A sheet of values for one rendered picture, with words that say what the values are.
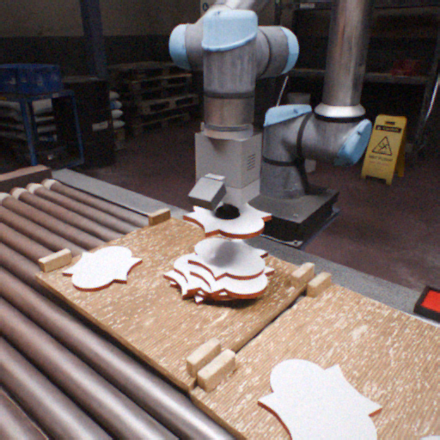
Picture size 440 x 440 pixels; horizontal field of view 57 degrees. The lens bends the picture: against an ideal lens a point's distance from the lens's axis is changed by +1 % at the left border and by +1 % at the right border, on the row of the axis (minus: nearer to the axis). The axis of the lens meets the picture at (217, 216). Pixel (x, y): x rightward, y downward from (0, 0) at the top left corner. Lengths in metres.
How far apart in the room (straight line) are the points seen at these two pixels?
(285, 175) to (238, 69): 0.55
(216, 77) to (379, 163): 3.67
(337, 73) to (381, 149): 3.24
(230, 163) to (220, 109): 0.08
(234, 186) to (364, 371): 0.32
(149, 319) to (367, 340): 0.34
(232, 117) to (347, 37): 0.44
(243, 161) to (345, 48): 0.45
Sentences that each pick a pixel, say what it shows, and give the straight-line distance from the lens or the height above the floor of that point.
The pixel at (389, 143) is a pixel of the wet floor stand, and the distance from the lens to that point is 4.18.
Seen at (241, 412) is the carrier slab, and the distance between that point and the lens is 0.55.
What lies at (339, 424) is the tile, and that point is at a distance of 0.55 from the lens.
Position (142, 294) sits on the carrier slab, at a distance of 0.74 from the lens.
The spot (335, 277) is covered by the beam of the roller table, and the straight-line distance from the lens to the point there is 0.84.
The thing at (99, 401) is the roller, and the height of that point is 0.92.
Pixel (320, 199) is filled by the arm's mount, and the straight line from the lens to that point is 1.12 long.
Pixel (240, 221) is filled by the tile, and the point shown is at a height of 1.08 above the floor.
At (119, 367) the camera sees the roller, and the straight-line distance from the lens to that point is 0.64.
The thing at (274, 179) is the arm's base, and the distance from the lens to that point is 1.09.
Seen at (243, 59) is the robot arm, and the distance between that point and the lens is 0.59.
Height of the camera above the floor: 1.36
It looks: 25 degrees down
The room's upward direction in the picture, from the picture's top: straight up
